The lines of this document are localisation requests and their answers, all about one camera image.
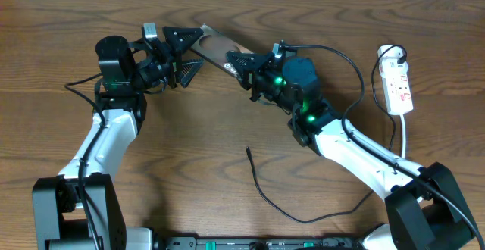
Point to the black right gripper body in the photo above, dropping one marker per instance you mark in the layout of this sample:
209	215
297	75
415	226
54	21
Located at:
262	81

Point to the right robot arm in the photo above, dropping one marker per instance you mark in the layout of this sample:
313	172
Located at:
424	205

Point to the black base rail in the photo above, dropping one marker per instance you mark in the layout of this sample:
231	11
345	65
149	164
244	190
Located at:
271	243

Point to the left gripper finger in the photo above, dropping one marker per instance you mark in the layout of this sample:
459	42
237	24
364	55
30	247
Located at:
181	39
187	70

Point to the white power strip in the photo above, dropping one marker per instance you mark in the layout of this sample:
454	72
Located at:
393	69

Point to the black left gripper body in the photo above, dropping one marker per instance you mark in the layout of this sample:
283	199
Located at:
170	65

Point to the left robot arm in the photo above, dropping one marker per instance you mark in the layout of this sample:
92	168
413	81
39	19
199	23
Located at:
78	208

